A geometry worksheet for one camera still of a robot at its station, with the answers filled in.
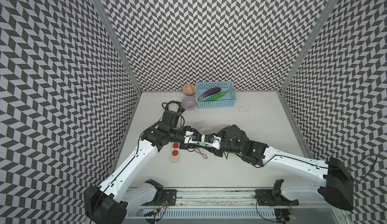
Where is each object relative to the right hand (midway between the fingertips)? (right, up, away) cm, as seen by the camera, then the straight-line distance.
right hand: (204, 142), depth 72 cm
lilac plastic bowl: (-10, +20, +33) cm, 40 cm away
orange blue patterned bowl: (-12, +30, +47) cm, 57 cm away
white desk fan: (+1, +5, +11) cm, 12 cm away
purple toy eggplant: (+6, +28, +40) cm, 50 cm away
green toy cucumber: (+11, +25, +39) cm, 48 cm away
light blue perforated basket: (+19, +22, +43) cm, 52 cm away
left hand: (-3, +2, -1) cm, 4 cm away
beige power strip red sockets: (-17, -9, +12) cm, 23 cm away
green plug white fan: (-1, 0, -4) cm, 4 cm away
